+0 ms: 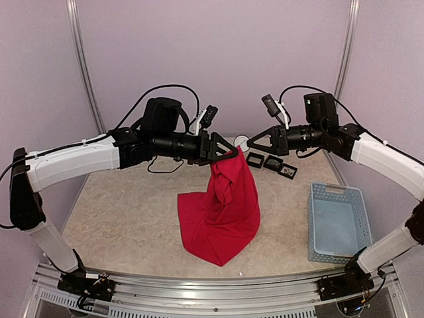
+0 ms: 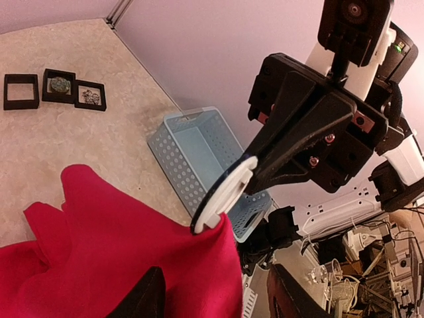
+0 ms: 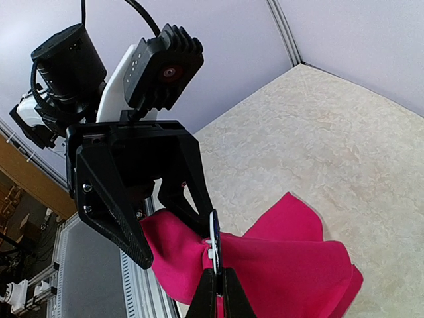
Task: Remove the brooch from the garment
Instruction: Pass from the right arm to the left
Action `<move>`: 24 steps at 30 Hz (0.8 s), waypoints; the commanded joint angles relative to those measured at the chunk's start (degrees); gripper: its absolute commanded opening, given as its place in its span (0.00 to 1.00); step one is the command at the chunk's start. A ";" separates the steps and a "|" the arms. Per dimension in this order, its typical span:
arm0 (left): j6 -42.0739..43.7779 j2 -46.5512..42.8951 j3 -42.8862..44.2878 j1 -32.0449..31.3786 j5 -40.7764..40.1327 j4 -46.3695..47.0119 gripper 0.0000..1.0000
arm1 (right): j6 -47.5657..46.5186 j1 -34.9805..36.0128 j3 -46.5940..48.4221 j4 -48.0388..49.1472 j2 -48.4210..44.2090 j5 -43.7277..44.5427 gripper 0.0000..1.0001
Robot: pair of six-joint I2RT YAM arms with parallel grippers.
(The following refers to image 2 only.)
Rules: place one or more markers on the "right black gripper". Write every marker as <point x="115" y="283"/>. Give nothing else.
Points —
<point x="313" y="129"/>

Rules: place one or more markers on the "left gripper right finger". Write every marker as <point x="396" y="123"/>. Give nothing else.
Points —
<point x="286" y="297"/>

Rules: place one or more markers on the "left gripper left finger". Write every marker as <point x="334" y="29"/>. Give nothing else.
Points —
<point x="146" y="299"/>

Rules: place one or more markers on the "red t-shirt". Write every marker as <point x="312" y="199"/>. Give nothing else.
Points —
<point x="89" y="254"/>

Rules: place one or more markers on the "blue round brooch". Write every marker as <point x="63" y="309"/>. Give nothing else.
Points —
<point x="223" y="194"/>

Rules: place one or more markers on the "silver white brooch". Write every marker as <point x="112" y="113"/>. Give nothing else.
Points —
<point x="90" y="97"/>

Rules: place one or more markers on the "green round brooch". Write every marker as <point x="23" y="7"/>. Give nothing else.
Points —
<point x="60" y="85"/>

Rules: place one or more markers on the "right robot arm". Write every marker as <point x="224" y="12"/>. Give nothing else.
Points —
<point x="384" y="97"/>

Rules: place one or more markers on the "blue plastic basket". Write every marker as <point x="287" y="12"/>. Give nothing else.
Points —
<point x="193" y="150"/>

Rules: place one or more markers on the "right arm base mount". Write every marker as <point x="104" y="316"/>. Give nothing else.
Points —
<point x="277" y="232"/>

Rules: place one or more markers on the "aluminium front rail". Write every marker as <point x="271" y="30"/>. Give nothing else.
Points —
<point x="334" y="217"/>

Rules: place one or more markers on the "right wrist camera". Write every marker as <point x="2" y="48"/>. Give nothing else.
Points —
<point x="352" y="28"/>

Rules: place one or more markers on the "black square frame right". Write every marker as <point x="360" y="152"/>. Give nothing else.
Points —
<point x="98" y="88"/>

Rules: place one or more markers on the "black square frame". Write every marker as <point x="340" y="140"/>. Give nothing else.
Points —
<point x="48" y="96"/>
<point x="20" y="92"/>
<point x="98" y="88"/>

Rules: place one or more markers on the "right aluminium corner post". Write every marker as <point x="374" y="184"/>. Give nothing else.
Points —
<point x="118" y="11"/>

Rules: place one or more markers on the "black square frame middle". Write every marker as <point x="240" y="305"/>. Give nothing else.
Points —
<point x="48" y="96"/>

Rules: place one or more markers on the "black square frame left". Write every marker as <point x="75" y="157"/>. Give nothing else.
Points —
<point x="20" y="92"/>

